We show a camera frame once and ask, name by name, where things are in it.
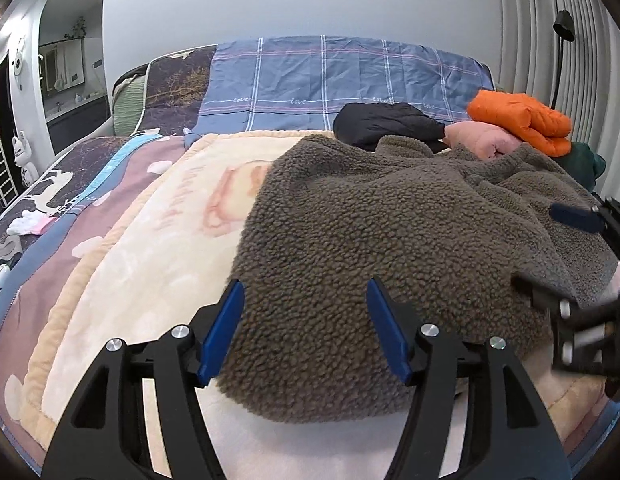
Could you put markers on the pink quilted jacket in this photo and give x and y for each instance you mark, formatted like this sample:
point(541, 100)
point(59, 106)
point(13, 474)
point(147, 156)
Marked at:
point(486, 141)

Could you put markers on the dark patterned pillow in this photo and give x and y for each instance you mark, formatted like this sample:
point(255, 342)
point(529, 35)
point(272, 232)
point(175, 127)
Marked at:
point(175, 85)

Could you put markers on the blue plaid pillow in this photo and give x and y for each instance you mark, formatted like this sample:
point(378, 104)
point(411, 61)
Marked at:
point(301, 82)

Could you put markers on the pink plush blanket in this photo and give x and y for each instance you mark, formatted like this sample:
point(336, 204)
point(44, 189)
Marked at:
point(172, 253)

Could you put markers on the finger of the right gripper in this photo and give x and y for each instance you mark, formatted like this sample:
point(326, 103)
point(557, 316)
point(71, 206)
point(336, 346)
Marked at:
point(603, 219)
point(585, 340)

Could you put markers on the black puffer jacket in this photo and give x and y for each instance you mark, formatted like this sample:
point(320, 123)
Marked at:
point(363, 125)

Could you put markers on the green striped pillow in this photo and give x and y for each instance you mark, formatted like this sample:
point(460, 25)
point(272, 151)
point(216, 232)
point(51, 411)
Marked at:
point(128, 104)

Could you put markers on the dark green garment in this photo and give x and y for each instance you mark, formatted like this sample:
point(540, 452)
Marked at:
point(583, 164)

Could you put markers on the white cat figurine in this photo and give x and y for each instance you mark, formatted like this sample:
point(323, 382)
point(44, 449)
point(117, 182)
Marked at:
point(23, 159)

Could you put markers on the brown fleece jacket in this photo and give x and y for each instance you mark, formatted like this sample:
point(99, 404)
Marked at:
point(444, 232)

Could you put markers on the patterned bed sheet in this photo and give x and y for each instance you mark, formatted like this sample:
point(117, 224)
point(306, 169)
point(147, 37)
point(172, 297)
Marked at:
point(43, 236)

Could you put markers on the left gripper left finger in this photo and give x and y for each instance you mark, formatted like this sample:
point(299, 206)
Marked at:
point(102, 434)

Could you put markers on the orange puffer jacket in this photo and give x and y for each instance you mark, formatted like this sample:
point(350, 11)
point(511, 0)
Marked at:
point(528, 119)

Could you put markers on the black floor lamp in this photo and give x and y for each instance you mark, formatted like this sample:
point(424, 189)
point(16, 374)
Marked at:
point(564, 28)

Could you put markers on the grey pleated curtain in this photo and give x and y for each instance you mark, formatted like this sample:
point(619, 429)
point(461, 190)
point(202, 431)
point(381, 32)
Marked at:
point(566, 53)

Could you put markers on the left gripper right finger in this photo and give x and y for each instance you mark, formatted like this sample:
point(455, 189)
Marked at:
point(508, 432)

